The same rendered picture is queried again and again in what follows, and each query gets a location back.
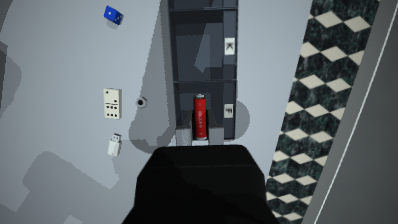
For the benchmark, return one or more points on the white domino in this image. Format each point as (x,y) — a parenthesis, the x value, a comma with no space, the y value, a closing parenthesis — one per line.
(112,103)

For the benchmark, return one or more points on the white usb stick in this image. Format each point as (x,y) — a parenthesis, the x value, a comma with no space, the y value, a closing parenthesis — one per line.
(114,145)

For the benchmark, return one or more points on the grey hex nut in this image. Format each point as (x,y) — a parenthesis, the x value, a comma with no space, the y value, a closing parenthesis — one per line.
(141,102)

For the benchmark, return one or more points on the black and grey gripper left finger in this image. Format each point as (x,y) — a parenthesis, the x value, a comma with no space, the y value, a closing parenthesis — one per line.
(185,133)

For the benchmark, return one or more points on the blue die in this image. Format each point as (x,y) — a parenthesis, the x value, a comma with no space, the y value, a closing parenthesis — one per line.
(113,15)

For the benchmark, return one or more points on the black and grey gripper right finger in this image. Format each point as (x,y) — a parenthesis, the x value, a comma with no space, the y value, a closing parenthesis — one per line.
(214,132)

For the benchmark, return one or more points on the dark grey rack of three bins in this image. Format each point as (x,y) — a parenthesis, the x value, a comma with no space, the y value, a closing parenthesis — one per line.
(204,46)

